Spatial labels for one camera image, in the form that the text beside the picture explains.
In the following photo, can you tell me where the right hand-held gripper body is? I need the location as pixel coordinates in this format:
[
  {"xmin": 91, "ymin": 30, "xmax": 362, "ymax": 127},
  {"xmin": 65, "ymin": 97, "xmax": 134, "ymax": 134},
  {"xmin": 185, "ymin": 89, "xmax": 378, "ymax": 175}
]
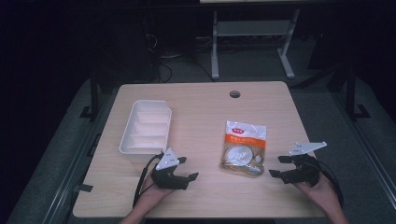
[{"xmin": 280, "ymin": 141, "xmax": 328, "ymax": 188}]

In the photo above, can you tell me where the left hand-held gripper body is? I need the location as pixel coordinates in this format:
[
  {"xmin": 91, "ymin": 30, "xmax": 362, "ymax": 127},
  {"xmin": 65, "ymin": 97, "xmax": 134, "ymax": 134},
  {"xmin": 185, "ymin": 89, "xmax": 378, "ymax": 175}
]
[{"xmin": 150, "ymin": 147, "xmax": 191, "ymax": 190}]

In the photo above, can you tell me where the clear orange snack packet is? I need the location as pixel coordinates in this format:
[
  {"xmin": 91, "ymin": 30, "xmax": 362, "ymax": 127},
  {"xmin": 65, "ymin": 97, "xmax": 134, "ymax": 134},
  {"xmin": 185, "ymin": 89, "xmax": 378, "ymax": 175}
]
[{"xmin": 219, "ymin": 119, "xmax": 268, "ymax": 177}]

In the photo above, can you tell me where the white divided plastic container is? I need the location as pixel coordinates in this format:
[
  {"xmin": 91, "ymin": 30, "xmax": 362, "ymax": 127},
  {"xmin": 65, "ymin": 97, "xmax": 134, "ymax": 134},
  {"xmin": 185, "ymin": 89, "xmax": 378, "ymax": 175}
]
[{"xmin": 119, "ymin": 99, "xmax": 173, "ymax": 163}]

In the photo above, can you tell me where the person's left hand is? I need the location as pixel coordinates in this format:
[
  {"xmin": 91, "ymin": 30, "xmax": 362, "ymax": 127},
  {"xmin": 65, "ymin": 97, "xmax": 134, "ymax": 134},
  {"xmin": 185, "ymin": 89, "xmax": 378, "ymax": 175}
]
[{"xmin": 135, "ymin": 177, "xmax": 176, "ymax": 213}]

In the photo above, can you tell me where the person's right hand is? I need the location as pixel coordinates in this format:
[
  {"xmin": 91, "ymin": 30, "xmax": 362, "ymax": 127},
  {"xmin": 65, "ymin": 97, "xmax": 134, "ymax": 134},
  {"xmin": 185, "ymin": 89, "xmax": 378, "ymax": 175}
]
[{"xmin": 293, "ymin": 173, "xmax": 342, "ymax": 217}]

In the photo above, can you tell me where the black table edge clamp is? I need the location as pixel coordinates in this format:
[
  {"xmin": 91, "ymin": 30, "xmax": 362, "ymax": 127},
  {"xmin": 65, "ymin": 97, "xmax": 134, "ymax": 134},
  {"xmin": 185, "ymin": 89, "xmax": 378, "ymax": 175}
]
[{"xmin": 74, "ymin": 183, "xmax": 94, "ymax": 193}]

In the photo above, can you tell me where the black metal stand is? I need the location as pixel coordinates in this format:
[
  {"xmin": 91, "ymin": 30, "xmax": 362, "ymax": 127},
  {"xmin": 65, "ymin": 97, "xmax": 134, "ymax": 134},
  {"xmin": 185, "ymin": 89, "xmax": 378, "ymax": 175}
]
[
  {"xmin": 78, "ymin": 67, "xmax": 101, "ymax": 122},
  {"xmin": 343, "ymin": 63, "xmax": 372, "ymax": 121}
]

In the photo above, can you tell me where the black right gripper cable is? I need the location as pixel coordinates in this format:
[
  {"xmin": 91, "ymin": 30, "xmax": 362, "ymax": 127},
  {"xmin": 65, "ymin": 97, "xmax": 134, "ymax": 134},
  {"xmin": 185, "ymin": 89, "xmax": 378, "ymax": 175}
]
[{"xmin": 317, "ymin": 159, "xmax": 346, "ymax": 209}]

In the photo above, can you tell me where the tangle of floor cables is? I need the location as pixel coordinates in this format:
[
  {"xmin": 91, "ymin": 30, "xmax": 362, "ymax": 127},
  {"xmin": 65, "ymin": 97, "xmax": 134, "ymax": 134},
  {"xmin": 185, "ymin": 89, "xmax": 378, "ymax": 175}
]
[{"xmin": 144, "ymin": 33, "xmax": 216, "ymax": 84}]

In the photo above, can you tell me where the white metal desk frame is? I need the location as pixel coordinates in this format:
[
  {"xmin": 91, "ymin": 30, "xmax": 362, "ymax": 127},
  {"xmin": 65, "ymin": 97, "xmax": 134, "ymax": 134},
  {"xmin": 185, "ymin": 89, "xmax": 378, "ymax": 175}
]
[{"xmin": 210, "ymin": 8, "xmax": 302, "ymax": 80}]

